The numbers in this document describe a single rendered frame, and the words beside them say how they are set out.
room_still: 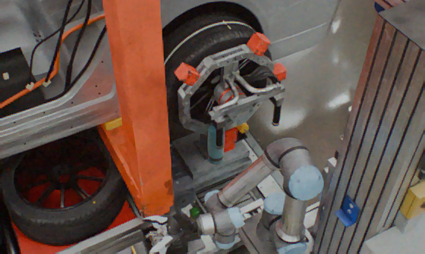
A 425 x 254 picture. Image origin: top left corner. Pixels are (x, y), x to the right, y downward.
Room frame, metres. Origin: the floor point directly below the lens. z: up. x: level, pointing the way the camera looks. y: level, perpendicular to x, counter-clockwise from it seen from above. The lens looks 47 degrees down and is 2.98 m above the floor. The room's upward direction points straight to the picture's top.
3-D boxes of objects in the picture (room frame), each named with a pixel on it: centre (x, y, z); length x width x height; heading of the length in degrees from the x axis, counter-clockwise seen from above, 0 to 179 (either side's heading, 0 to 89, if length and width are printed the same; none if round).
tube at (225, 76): (1.99, -0.09, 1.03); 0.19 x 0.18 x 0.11; 28
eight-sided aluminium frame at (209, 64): (2.15, -0.12, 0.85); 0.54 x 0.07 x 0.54; 118
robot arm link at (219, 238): (1.14, -0.07, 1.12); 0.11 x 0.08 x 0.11; 15
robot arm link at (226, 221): (1.13, -0.08, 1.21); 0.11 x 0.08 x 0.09; 105
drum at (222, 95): (2.08, -0.15, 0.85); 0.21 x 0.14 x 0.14; 28
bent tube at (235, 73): (2.08, -0.26, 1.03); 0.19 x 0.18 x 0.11; 28
